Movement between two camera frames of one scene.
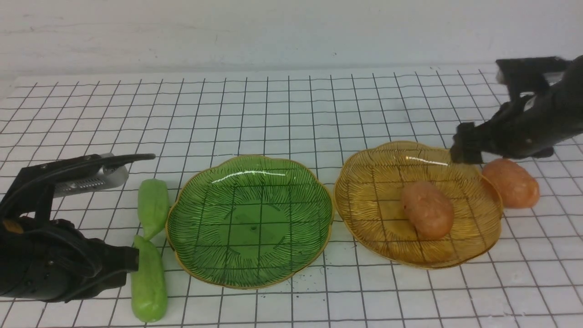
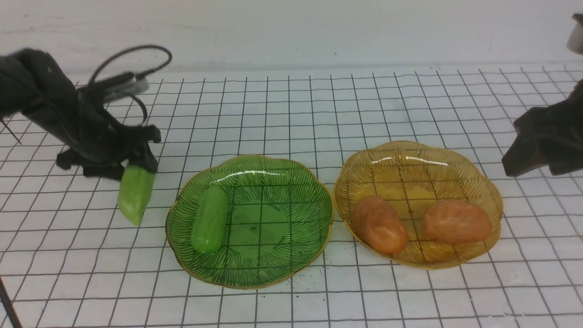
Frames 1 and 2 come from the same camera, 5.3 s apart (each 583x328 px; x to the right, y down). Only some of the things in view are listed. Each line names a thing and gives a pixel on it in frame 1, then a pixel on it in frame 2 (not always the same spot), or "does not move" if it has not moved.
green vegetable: [153, 205] → [135, 193]
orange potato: [518, 188] → [456, 222]
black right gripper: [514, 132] → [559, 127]
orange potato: [429, 209] → [379, 225]
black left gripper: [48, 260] → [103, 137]
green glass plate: [248, 222] does not move
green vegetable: [148, 285] → [209, 226]
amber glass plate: [368, 190] does not move
